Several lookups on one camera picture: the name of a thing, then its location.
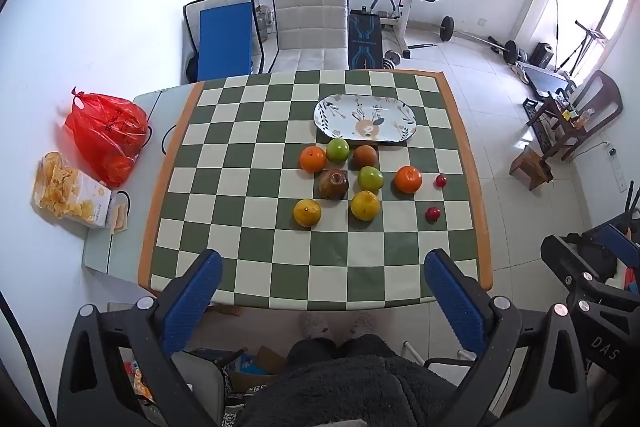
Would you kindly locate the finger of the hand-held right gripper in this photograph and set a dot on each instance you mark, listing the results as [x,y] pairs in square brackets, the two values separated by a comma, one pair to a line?
[557,257]
[620,239]

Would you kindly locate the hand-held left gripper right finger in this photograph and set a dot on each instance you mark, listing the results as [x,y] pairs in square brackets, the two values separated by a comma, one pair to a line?
[452,297]

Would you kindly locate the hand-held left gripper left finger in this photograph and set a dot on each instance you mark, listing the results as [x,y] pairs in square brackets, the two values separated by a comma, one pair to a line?
[197,297]

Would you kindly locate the small red tomato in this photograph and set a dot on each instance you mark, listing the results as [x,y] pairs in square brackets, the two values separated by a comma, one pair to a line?
[440,181]
[433,213]

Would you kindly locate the orange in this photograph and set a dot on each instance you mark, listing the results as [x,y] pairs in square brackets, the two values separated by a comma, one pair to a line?
[313,158]
[408,179]

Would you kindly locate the yellow citrus fruit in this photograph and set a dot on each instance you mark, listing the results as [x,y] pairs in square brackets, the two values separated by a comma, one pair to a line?
[365,205]
[307,212]

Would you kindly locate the green apple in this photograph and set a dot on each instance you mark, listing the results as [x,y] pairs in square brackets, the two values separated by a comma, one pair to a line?
[370,178]
[338,150]

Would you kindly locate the dark brown apple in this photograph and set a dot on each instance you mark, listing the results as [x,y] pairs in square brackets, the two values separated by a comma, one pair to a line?
[334,183]

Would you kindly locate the reddish brown apple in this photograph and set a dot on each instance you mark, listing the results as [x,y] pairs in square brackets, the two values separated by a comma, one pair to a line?
[365,156]

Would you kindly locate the white floral oval plate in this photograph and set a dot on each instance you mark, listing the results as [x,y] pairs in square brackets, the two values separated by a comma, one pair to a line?
[367,107]

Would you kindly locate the white power strip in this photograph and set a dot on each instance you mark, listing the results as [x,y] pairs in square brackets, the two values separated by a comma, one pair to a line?
[616,169]

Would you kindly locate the brown cardboard box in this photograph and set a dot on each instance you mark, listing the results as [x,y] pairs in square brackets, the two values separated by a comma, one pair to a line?
[265,359]

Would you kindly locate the grey fuzzy slipper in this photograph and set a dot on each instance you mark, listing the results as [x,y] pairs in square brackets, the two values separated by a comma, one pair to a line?
[314,324]
[362,323]

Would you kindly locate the small wooden stool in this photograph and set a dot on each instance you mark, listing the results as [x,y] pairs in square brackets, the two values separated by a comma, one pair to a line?
[532,164]

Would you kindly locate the orange snack packet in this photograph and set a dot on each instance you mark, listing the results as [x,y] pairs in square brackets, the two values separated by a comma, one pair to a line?
[139,382]

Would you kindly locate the green white checkered tablecloth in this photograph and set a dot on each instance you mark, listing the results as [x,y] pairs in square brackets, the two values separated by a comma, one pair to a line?
[260,187]

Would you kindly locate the person's dark fleece clothing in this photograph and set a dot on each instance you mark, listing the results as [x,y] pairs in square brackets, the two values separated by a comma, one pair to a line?
[350,387]

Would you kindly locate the yellow snack package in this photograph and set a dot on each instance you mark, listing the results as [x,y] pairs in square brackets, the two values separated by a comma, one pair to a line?
[65,192]

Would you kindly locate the black flat monitor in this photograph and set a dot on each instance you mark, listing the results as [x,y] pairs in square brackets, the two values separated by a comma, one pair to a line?
[550,83]

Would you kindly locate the red plastic bag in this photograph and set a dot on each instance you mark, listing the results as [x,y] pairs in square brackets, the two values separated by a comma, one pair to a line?
[105,132]

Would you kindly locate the black speaker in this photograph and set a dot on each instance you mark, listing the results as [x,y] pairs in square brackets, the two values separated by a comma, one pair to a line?
[541,54]

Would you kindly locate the black tripod stand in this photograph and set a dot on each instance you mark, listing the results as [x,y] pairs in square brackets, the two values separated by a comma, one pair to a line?
[590,34]

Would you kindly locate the short barbell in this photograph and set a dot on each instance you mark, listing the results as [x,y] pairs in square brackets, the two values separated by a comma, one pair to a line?
[446,29]

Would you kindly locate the blue exercise mat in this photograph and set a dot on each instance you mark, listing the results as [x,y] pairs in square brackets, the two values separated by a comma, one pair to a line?
[223,39]

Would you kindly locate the white padded chair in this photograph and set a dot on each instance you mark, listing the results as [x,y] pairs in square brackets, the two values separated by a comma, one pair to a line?
[310,27]

